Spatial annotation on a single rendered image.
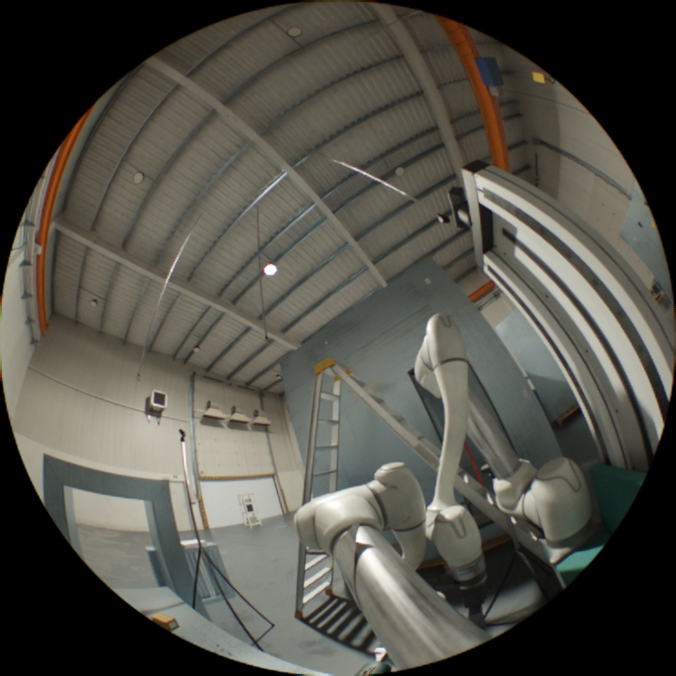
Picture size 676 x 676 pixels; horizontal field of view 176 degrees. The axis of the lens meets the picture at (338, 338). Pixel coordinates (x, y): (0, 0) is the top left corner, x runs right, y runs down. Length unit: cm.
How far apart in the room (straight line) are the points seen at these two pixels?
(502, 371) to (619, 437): 168
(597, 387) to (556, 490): 26
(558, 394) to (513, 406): 399
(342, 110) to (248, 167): 303
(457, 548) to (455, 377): 43
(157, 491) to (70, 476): 79
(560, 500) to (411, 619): 48
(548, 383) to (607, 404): 544
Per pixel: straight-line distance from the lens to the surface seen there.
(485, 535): 242
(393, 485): 56
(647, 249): 651
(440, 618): 33
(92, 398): 1062
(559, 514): 71
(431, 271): 271
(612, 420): 65
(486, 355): 221
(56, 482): 224
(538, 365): 604
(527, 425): 220
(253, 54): 708
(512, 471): 81
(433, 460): 145
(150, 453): 1032
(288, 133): 673
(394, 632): 33
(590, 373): 62
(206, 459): 1102
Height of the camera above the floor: 140
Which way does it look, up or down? 34 degrees up
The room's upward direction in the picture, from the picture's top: 21 degrees counter-clockwise
